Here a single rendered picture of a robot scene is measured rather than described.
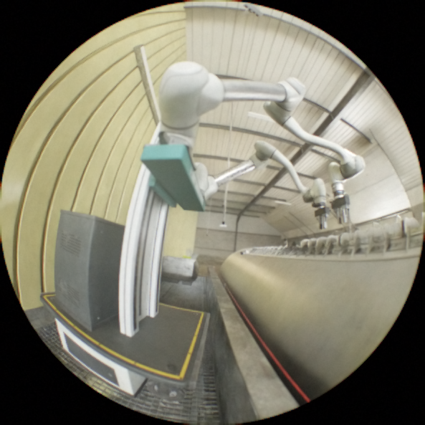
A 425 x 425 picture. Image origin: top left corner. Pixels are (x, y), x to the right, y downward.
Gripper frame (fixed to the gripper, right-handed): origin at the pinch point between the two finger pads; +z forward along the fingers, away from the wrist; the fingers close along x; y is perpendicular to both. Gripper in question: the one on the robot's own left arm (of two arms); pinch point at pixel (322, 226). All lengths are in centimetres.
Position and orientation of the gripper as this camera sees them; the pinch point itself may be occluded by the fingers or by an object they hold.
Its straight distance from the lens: 120.9
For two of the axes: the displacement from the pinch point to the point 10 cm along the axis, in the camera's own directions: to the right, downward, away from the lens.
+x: -0.6, 2.4, 9.7
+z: -1.1, 9.6, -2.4
